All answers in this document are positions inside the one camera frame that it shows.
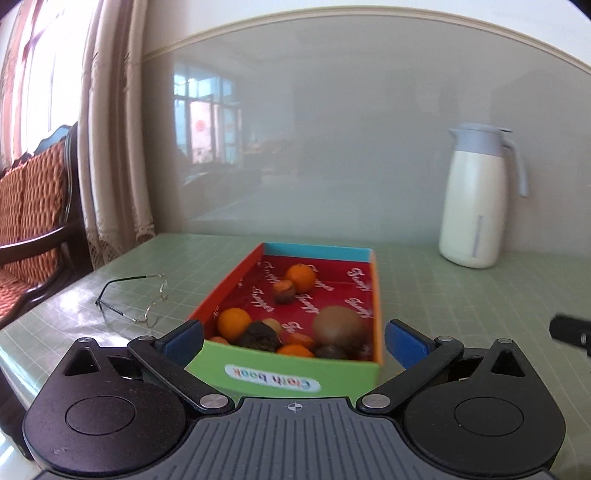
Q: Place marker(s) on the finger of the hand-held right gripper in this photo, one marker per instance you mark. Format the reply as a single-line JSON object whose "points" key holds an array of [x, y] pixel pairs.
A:
{"points": [[570, 330]]}

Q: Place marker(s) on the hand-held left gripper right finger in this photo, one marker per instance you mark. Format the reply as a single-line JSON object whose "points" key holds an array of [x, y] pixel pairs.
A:
{"points": [[406, 344]]}

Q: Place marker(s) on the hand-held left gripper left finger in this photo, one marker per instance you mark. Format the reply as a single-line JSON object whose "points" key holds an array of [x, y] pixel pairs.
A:
{"points": [[184, 342]]}

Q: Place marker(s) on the orange carrot piece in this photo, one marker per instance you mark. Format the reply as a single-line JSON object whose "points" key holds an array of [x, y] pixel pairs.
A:
{"points": [[218, 340], [302, 340]]}

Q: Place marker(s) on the orange mandarin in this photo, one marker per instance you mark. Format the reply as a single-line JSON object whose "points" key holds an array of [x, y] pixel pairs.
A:
{"points": [[295, 350], [233, 323]]}

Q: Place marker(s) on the brown kiwi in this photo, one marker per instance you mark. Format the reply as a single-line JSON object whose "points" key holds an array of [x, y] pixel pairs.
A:
{"points": [[338, 325]]}

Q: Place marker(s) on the dark wrinkled passion fruit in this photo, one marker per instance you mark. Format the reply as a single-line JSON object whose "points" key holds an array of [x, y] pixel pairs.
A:
{"points": [[258, 337], [331, 353]]}

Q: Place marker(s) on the tan longan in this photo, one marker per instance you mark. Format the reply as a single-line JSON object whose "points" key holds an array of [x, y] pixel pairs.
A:
{"points": [[274, 324]]}

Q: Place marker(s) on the colourful cardboard box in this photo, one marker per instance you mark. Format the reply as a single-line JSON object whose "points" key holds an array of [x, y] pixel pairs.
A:
{"points": [[286, 374]]}

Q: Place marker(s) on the small brown round fruit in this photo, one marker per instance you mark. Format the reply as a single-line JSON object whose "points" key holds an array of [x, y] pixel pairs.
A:
{"points": [[284, 292]]}

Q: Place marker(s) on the small orange with green stem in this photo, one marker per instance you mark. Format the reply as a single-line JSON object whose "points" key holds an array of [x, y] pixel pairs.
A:
{"points": [[301, 277]]}

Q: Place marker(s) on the metal-framed eyeglasses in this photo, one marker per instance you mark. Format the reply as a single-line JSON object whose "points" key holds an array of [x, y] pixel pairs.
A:
{"points": [[154, 307]]}

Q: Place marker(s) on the green checked tablecloth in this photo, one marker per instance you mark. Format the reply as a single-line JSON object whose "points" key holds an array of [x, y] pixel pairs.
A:
{"points": [[461, 314]]}

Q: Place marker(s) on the white thermos jug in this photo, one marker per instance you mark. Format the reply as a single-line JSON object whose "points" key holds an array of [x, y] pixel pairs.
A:
{"points": [[471, 198]]}

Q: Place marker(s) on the dark wooden chair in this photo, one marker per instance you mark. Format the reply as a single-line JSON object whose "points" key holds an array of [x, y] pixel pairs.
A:
{"points": [[69, 230]]}

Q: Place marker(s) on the orange patterned seat cushion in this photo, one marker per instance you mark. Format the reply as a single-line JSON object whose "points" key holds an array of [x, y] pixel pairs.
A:
{"points": [[18, 290]]}

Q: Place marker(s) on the orange patterned back cushion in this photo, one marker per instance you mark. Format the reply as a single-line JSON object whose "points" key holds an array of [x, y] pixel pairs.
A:
{"points": [[32, 194]]}

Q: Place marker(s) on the beige lace curtain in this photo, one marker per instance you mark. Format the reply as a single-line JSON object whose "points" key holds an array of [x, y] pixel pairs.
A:
{"points": [[115, 138]]}

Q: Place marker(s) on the sheer white curtain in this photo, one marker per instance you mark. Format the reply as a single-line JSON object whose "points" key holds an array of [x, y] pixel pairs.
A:
{"points": [[41, 69]]}

